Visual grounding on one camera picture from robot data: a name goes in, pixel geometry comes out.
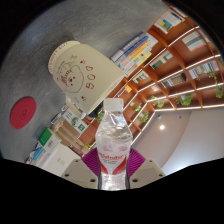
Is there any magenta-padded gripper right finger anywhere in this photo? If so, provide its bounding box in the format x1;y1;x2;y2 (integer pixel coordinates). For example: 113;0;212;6
127;147;167;190

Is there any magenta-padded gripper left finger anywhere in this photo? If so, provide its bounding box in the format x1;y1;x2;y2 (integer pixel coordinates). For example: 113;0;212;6
60;147;101;190

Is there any clear plastic water bottle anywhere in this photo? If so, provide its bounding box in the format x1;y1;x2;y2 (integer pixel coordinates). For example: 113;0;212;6
94;97;134;192

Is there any stack of white books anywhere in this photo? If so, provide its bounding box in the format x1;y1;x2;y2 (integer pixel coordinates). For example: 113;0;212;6
33;143;83;178

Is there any tall green and white carton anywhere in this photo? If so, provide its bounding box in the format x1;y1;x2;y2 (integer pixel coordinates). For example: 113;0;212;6
62;108;86;135

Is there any flat round red coaster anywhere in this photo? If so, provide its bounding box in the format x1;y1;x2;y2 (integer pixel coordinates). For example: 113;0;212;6
9;96;38;130

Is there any cream mug with red print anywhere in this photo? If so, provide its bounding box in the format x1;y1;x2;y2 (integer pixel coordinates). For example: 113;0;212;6
47;40;125;120

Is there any stack of colourful books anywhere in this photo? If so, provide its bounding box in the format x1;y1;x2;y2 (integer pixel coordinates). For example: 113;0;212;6
109;31;159;78

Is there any wooden wall shelf unit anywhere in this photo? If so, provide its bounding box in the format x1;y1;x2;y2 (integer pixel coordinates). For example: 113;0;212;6
81;1;224;148

